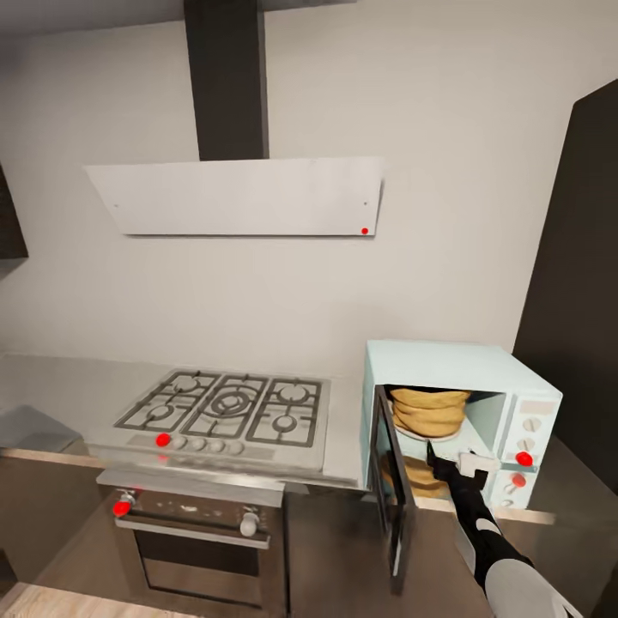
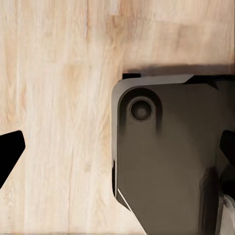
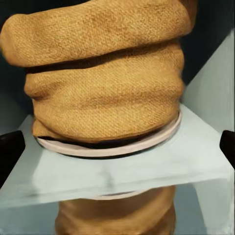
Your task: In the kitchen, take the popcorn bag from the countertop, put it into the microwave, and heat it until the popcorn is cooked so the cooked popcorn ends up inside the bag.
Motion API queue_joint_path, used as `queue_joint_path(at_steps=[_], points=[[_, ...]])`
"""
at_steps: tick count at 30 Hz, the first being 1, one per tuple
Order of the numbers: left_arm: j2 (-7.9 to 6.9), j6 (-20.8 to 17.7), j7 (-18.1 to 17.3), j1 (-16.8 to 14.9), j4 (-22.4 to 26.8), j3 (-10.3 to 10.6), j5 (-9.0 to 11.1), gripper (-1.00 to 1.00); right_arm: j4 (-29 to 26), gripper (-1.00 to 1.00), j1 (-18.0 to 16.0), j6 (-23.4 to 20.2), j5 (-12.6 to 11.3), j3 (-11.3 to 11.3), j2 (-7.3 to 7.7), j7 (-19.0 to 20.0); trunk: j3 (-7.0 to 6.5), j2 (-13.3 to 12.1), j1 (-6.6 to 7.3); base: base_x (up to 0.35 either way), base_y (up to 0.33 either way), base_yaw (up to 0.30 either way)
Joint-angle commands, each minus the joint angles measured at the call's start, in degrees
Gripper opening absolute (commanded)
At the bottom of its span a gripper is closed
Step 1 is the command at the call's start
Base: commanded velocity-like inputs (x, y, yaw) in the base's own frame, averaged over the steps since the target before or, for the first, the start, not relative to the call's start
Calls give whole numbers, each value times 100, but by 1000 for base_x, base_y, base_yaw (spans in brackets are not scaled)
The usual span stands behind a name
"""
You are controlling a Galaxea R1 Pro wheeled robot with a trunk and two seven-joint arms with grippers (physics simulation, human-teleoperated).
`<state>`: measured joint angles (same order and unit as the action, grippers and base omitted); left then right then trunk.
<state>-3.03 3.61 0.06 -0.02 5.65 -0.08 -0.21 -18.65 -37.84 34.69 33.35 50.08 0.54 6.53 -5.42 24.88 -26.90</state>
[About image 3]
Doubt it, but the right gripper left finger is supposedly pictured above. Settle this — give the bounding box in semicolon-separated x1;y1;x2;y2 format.
0;130;25;189

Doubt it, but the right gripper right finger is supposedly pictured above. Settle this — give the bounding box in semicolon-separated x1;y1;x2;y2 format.
219;130;235;170

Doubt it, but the popcorn bag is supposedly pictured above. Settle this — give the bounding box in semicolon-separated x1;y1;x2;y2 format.
0;0;197;144

